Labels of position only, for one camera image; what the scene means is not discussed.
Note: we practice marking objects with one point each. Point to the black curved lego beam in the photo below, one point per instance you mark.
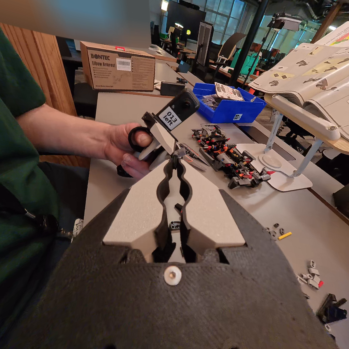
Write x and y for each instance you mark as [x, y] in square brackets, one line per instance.
[174, 225]

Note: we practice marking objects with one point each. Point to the person's left forearm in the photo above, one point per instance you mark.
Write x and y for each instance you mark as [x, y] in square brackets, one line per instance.
[68, 133]

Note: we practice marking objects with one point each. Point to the cardboard box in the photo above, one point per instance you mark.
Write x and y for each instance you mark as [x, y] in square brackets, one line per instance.
[120, 68]

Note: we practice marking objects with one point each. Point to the cluster of light grey connectors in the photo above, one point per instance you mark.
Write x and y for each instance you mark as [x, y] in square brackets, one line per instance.
[312, 278]

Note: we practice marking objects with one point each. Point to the black case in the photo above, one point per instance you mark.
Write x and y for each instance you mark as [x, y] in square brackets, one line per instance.
[171, 88]

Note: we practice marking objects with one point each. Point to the person's left hand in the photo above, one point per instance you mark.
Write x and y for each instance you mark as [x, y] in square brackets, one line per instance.
[117, 147]

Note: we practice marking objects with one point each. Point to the white book stand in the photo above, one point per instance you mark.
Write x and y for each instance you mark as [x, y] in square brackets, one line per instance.
[286, 174]

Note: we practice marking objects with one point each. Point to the printed sticker sheet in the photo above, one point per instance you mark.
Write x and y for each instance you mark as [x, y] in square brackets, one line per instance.
[229, 91]

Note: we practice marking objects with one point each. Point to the large black screen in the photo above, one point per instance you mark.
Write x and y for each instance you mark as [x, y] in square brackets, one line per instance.
[185, 21]

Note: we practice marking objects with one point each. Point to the teal cover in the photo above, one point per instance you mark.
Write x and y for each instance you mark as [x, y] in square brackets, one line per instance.
[248, 65]

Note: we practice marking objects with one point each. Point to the person's green shirt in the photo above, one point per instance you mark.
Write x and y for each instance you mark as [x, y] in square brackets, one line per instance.
[19, 163]

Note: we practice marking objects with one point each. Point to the grey mounted device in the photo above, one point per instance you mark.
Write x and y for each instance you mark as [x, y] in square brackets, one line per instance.
[285, 23]

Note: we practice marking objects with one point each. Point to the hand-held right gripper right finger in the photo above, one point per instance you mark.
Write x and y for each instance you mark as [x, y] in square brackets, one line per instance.
[212, 215]

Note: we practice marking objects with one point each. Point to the small black lego assembly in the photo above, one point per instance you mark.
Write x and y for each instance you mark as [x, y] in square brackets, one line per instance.
[178, 207]

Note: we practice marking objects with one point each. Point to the yellow lego axle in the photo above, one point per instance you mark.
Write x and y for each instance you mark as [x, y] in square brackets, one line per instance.
[285, 235]

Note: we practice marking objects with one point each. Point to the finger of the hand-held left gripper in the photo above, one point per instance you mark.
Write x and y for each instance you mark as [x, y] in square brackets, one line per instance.
[159, 161]
[163, 136]

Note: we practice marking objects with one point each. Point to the black pole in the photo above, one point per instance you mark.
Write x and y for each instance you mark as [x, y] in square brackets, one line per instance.
[249, 41]

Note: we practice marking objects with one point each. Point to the grey perforated panel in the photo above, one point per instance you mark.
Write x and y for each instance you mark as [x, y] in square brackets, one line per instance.
[204, 43]

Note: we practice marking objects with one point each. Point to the light grey round lego connector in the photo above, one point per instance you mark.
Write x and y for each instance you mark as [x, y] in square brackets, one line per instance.
[176, 153]

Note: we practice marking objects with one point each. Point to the grey pointed lego panel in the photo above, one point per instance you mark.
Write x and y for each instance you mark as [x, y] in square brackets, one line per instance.
[193, 156]

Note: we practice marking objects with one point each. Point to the pile of black lego pieces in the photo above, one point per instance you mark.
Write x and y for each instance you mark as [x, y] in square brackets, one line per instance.
[331, 308]

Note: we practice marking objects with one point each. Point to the clear plastic bags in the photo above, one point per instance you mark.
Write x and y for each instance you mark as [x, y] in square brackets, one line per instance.
[210, 102]

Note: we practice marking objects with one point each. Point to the open instruction book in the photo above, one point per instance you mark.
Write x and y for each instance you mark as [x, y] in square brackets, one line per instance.
[308, 68]

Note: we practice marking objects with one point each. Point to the blue plastic bin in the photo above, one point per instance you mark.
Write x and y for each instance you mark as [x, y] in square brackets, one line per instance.
[231, 111]

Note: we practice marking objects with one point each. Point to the cluster of dark grey connectors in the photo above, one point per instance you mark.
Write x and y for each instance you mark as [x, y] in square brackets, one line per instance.
[274, 231]

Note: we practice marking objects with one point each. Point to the pale office chair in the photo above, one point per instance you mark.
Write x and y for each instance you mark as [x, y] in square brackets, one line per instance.
[231, 46]

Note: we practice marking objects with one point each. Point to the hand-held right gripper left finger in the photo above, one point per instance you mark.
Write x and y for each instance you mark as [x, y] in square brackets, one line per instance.
[136, 215]

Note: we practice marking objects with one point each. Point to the partly built lego car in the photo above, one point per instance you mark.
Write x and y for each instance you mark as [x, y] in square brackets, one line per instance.
[231, 160]

